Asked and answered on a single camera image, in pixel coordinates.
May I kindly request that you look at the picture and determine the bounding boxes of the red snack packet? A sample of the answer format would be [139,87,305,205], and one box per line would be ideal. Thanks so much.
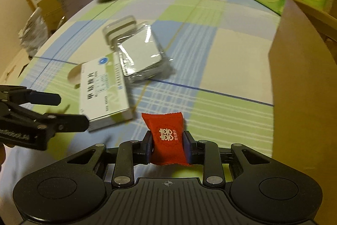
[142,112,189,166]

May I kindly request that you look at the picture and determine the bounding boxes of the white adapter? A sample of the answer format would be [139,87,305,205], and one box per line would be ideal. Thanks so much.
[116,22,173,83]

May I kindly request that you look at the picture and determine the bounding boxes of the person left hand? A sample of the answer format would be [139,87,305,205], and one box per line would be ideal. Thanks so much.
[0,143,6,168]

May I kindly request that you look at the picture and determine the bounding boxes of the wide white medicine box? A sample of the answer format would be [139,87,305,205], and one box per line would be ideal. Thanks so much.
[79,53,133,131]

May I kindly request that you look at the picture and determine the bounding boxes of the white plastic bag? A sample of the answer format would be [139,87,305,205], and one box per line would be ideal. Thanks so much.
[18,7,49,58]

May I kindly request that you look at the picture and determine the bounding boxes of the cardboard sheet purple paper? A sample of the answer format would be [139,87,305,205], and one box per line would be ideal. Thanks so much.
[37,0,93,32]

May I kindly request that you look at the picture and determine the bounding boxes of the open cardboard box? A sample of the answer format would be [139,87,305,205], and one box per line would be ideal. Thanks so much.
[268,0,337,189]

